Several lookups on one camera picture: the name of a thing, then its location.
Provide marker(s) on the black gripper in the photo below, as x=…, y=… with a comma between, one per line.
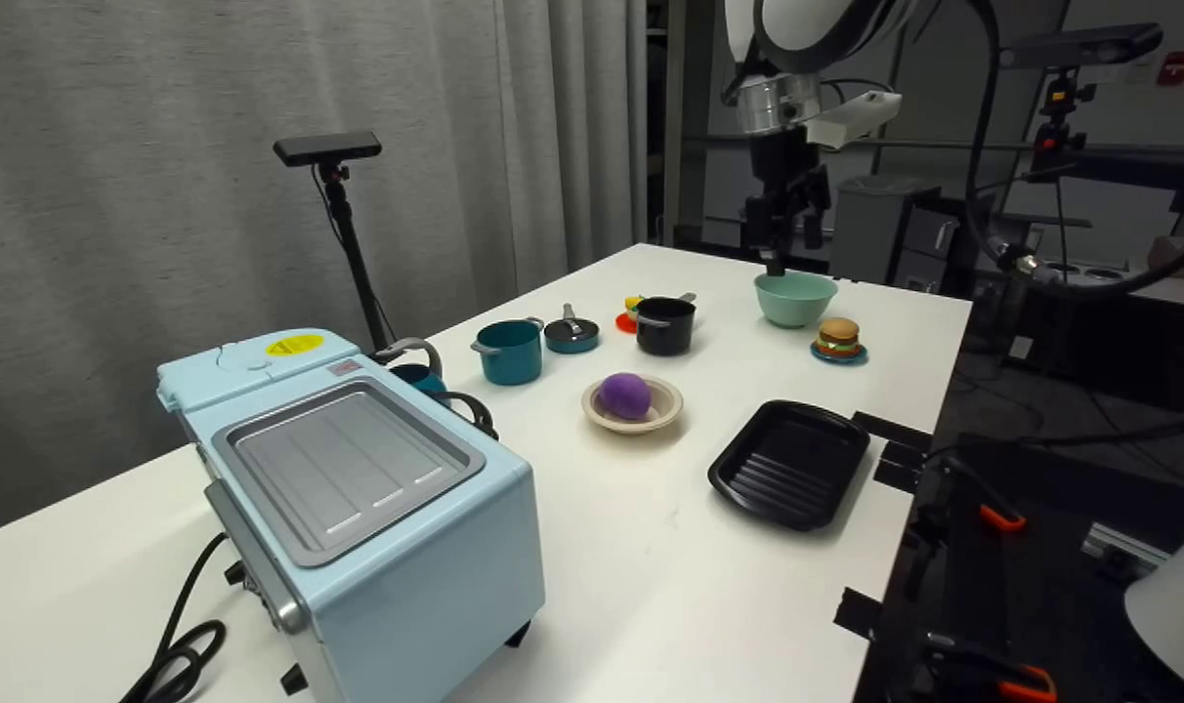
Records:
x=786, y=180

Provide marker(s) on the purple plush toy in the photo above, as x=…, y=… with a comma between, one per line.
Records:
x=622, y=397

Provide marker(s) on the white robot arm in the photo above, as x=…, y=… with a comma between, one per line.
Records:
x=809, y=26

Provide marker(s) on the toy burger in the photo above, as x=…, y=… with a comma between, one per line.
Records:
x=838, y=339

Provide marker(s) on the small teal plate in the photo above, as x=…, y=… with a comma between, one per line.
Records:
x=825, y=358

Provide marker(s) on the black toy pot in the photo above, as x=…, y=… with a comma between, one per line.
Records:
x=667, y=330

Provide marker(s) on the beige plate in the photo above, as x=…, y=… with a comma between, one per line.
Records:
x=667, y=410

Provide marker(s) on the teal toy pot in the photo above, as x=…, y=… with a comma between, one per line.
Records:
x=509, y=353

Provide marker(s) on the mint green bowl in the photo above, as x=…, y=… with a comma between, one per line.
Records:
x=796, y=298

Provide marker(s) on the grey equipment box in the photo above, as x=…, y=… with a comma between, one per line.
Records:
x=884, y=227

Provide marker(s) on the black grill tray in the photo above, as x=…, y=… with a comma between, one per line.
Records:
x=786, y=465

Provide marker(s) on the teal cup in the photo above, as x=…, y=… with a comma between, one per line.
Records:
x=419, y=380

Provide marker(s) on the light blue toaster oven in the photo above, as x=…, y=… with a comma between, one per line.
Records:
x=398, y=547

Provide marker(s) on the white lamp shade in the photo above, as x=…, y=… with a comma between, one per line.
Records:
x=1183, y=612

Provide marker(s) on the grey curtain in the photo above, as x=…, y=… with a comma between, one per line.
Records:
x=163, y=197

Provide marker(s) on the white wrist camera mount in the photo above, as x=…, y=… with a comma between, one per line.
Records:
x=864, y=113

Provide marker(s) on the black tripod camera rig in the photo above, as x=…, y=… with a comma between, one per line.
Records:
x=1071, y=78

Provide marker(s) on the black camera stand pole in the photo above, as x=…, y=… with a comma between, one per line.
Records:
x=357, y=259

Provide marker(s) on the black camera bar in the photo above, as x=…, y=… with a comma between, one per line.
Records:
x=326, y=147

